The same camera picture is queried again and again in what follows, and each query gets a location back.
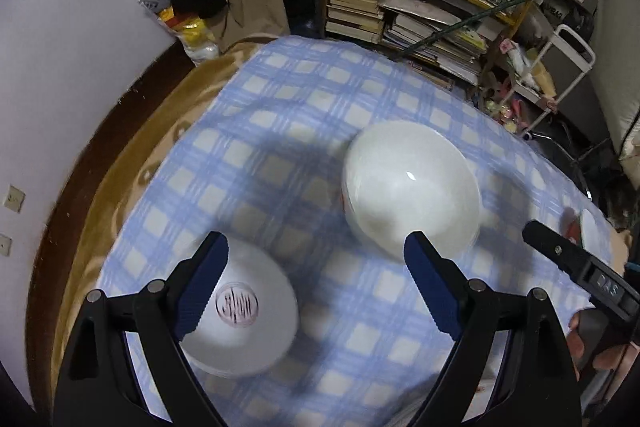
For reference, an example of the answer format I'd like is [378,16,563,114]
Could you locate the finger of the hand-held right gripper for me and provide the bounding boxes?
[522,219,601,280]

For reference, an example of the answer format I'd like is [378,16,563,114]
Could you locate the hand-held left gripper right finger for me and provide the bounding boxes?
[404,231,583,427]

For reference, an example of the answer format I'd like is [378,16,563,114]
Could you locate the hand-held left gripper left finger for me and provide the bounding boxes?
[52,231,231,427]

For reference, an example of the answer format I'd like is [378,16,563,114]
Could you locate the white cherry print plate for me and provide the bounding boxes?
[565,208,610,259]

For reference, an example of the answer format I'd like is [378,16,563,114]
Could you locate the small white bowl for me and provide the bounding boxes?
[179,237,301,379]

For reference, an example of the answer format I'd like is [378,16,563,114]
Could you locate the plain white bowl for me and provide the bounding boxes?
[342,122,482,264]

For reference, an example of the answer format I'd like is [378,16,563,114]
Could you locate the person's right hand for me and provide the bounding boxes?
[569,308,632,380]

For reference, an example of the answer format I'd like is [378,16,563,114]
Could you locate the pink toys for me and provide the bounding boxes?
[479,77,532,134]

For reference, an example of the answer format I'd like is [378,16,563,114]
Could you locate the blue checked cloth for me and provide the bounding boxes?
[97,36,615,427]

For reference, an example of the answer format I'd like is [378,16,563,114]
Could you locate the white trolley cart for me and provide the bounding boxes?
[510,24,597,138]

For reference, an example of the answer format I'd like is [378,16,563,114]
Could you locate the stack of magazines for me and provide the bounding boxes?
[382,0,488,84]

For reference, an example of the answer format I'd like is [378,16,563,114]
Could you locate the dark long pole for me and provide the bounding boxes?
[400,0,563,58]

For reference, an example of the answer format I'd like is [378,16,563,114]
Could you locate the plastic bag of snacks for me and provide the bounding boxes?
[134,0,221,64]

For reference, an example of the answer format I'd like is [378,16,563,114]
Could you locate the stack of books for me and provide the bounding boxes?
[325,0,389,44]

